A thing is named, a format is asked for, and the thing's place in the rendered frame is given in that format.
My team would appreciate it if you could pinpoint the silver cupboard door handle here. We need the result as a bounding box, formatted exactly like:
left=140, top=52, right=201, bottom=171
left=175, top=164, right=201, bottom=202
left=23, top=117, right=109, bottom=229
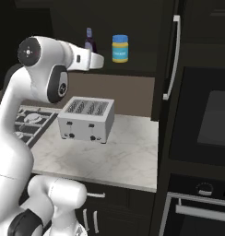
left=92, top=209, right=100, bottom=234
left=82, top=208, right=89, bottom=231

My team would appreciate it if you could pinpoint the silver four-slot toaster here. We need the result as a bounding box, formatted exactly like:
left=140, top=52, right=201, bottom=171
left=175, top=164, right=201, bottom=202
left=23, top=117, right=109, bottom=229
left=57, top=96, right=115, bottom=145

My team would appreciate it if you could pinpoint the silver oven door handle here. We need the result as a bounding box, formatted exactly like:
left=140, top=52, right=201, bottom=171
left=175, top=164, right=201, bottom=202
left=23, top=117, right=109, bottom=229
left=174, top=197, right=225, bottom=224

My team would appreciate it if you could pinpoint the black gas hob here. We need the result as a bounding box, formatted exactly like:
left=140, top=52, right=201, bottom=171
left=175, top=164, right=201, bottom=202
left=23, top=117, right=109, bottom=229
left=13, top=106, right=60, bottom=149

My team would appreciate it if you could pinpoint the dark base cupboard door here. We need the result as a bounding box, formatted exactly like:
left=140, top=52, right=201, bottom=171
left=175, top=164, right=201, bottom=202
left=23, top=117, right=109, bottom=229
left=89, top=201, right=155, bottom=236
left=75, top=199, right=92, bottom=236

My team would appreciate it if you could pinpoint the dark drawer front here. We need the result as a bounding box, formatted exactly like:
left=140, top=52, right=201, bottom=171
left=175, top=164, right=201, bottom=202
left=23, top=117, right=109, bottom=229
left=77, top=180, right=157, bottom=208

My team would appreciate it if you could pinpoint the purple condiment bottle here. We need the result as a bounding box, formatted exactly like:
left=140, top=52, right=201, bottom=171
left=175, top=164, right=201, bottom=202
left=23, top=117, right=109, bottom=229
left=84, top=27, right=98, bottom=54

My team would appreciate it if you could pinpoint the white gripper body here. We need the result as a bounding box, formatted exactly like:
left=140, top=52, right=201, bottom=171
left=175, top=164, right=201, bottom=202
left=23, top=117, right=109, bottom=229
left=89, top=52, right=105, bottom=70

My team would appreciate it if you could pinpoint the open dark cabinet door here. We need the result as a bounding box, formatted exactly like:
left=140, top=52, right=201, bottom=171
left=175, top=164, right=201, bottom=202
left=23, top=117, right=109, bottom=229
left=150, top=0, right=187, bottom=122

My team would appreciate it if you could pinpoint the silver cabinet door handle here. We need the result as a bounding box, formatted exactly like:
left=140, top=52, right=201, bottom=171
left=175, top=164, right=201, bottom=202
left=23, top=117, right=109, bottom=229
left=162, top=14, right=182, bottom=101

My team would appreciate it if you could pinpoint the silver drawer handle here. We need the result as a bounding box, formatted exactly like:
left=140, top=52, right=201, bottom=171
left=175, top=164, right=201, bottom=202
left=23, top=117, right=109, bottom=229
left=86, top=192, right=106, bottom=199

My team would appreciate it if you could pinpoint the yellow jar with blue lid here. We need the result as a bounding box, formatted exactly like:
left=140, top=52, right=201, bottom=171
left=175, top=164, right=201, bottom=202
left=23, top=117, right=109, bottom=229
left=112, top=34, right=130, bottom=64

